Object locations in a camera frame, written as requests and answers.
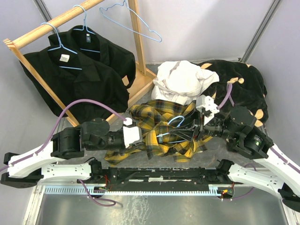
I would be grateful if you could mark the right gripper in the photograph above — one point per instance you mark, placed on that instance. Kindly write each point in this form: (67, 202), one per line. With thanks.
(190, 120)

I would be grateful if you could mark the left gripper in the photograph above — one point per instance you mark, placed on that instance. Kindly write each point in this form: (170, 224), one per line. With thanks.
(121, 130)

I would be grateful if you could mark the yellow plaid shirt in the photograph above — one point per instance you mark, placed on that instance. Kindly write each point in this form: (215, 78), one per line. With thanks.
(154, 120)

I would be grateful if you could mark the white shirt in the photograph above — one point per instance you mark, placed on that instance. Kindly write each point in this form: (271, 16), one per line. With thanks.
(181, 81)

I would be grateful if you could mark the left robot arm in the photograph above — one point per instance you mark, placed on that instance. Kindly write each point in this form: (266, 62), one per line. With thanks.
(40, 164)

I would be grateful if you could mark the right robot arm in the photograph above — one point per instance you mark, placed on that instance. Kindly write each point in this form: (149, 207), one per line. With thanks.
(252, 143)

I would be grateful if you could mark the front black shirt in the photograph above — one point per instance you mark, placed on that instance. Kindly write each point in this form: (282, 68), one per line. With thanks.
(73, 76)

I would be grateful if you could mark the black shirt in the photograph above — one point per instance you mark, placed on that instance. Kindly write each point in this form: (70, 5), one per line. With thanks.
(121, 60)
(73, 76)

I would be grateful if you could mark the blue hanger rear shirt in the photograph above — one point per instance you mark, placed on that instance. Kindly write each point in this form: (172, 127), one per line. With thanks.
(88, 34)

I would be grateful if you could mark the blue hanger shirt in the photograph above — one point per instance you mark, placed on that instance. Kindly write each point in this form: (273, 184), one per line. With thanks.
(61, 46)
(88, 34)

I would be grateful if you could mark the blue hanger front shirt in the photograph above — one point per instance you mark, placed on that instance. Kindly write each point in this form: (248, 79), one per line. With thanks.
(61, 46)

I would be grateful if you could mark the rear black shirt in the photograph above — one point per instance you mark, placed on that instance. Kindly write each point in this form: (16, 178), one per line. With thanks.
(121, 60)

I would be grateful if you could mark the wooden clothes rack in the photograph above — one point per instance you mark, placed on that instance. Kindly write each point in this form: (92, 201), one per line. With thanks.
(144, 77)

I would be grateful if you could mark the black floral blanket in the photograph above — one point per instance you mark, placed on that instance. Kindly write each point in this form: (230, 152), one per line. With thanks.
(248, 88)

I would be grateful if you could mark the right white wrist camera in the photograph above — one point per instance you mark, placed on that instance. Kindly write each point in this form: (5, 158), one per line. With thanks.
(206, 106)

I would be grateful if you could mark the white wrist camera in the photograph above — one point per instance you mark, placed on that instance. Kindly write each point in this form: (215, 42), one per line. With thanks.
(206, 106)
(132, 133)

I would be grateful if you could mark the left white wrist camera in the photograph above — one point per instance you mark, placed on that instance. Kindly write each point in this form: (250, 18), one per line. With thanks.
(132, 133)

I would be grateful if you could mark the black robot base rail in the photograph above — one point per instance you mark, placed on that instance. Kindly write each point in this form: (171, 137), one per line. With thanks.
(158, 179)

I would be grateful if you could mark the white cable duct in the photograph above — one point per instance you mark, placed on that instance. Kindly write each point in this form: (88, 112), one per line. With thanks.
(80, 190)

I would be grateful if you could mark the empty blue wire hanger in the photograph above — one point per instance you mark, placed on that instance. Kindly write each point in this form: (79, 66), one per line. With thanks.
(125, 3)

